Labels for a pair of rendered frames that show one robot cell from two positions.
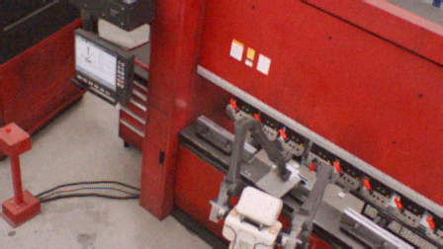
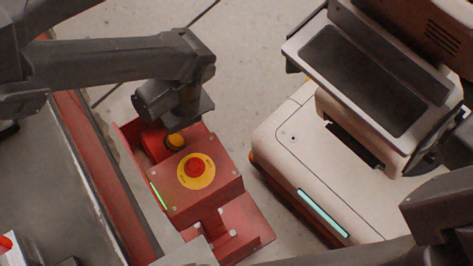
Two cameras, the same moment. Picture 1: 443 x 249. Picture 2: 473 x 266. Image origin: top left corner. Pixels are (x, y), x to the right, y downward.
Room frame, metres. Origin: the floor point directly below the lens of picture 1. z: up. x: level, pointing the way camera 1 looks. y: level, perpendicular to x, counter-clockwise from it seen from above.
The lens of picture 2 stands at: (2.69, -0.25, 1.81)
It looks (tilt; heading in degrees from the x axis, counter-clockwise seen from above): 68 degrees down; 217
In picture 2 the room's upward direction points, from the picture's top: 11 degrees counter-clockwise
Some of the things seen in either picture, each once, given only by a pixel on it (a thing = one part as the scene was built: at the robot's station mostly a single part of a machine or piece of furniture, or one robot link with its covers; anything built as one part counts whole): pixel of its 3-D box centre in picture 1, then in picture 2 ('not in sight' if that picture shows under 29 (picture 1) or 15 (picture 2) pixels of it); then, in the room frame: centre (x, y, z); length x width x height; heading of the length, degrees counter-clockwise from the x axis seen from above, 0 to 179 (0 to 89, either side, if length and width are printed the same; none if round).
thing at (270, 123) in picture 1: (271, 124); not in sight; (2.99, -0.31, 1.26); 0.15 x 0.09 x 0.17; 56
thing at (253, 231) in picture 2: not in sight; (225, 228); (2.41, -0.56, 0.06); 0.25 x 0.20 x 0.12; 148
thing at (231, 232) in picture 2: not in sight; (215, 229); (2.44, -0.58, 0.13); 0.10 x 0.10 x 0.01; 58
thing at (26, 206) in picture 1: (16, 174); not in sight; (2.97, 1.41, 0.41); 0.25 x 0.20 x 0.83; 146
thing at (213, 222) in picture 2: not in sight; (204, 205); (2.44, -0.58, 0.39); 0.05 x 0.05 x 0.54; 58
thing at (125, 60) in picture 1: (106, 65); not in sight; (3.08, 0.79, 1.42); 0.45 x 0.12 x 0.36; 61
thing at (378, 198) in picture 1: (381, 189); not in sight; (2.55, -0.98, 1.26); 0.15 x 0.09 x 0.17; 56
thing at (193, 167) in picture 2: not in sight; (195, 169); (2.46, -0.53, 0.79); 0.04 x 0.04 x 0.04
